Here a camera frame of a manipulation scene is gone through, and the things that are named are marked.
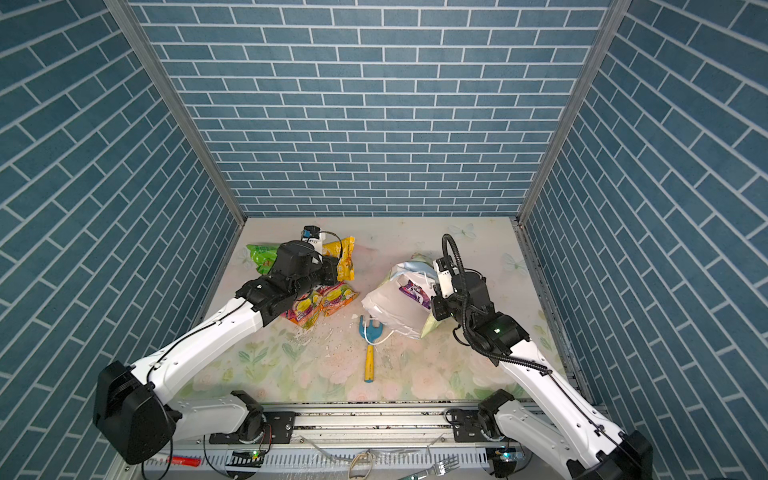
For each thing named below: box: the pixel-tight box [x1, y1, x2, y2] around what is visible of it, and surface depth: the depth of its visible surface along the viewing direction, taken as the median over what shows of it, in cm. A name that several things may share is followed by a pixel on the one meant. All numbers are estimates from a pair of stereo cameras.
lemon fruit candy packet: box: [280, 282, 360, 329], surface depth 95 cm
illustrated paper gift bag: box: [362, 254, 442, 339], surface depth 86 cm
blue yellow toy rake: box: [359, 315, 383, 383], surface depth 86 cm
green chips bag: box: [246, 244, 279, 275], surface depth 99 cm
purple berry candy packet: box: [399, 280, 431, 309], surface depth 97 cm
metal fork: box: [401, 456, 460, 480], surface depth 70 cm
